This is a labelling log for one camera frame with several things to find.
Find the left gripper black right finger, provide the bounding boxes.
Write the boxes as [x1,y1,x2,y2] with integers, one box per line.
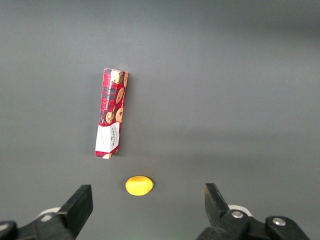
[196,183,311,240]

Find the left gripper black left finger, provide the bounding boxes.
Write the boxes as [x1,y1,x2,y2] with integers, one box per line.
[0,184,94,240]

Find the yellow lemon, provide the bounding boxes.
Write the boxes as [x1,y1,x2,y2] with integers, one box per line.
[124,175,155,197]

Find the red tartan cookie box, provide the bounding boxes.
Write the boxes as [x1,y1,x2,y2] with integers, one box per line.
[94,67,130,160]

